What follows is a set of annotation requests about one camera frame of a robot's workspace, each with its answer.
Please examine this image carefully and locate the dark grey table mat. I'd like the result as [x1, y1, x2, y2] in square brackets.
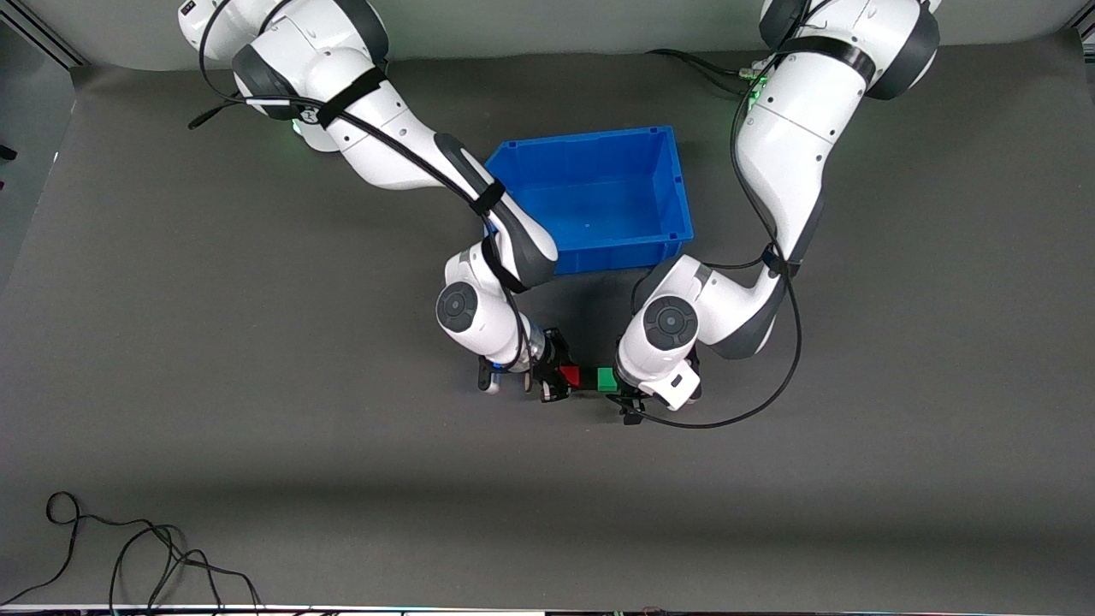
[0, 30, 1095, 612]

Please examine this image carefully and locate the blue plastic storage bin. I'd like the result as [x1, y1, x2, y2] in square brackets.
[485, 126, 695, 277]

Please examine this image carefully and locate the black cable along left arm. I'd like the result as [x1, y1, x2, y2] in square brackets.
[628, 34, 804, 429]

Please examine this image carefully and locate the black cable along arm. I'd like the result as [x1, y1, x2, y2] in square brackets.
[187, 0, 528, 374]
[628, 34, 804, 429]

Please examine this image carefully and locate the black left arm base cable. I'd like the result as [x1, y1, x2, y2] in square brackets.
[646, 49, 762, 93]

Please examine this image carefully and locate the black cable along right arm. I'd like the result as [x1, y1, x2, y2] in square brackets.
[187, 0, 528, 374]

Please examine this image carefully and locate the loose black cable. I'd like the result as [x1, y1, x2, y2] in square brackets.
[0, 492, 262, 613]

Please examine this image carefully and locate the black aluminium frame rail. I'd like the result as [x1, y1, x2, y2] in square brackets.
[0, 9, 88, 69]

